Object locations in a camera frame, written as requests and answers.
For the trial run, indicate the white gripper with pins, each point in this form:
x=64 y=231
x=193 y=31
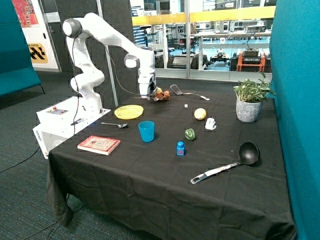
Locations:
x=147 y=84

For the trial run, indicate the silver metal fork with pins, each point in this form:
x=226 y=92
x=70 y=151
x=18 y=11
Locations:
x=148 y=98

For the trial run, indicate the blue plastic cup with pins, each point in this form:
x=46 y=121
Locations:
x=147 y=131

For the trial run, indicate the brown teddy bear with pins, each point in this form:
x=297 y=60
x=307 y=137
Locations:
x=161 y=95

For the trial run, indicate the black slotted spatula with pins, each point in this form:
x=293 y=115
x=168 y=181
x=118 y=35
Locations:
x=178 y=92

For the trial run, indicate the yellow plastic plate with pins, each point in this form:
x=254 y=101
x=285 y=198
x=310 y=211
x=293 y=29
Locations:
x=129 y=112

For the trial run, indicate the silver metal spoon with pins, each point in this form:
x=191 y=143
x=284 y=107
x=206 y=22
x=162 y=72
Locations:
x=123 y=125

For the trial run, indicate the yellow lemon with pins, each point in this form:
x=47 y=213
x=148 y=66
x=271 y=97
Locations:
x=200 y=114

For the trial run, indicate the green toy bell pepper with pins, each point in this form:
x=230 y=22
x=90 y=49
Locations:
x=190 y=134

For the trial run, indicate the blue toy block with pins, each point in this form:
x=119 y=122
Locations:
x=180 y=148

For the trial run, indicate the white plastic figure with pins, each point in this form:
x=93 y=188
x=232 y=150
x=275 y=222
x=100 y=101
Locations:
x=210 y=124

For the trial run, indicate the red book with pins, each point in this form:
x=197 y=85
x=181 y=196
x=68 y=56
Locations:
x=99 y=145

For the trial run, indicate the black tablecloth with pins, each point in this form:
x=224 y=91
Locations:
x=146 y=186

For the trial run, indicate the white robot control box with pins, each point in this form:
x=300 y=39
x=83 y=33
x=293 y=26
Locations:
x=63 y=120

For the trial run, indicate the potted green plant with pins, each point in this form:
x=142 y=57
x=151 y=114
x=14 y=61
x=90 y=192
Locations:
x=249 y=98

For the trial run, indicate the yellow black warning sign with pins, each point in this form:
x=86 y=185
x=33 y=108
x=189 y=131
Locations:
x=37 y=53

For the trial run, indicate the black ladle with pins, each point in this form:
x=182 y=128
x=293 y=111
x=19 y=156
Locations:
x=248 y=154

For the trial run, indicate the teal sofa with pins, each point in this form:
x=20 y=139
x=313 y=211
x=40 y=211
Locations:
x=16 y=69

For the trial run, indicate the red wall poster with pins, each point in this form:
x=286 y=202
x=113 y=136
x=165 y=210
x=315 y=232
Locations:
x=26 y=13

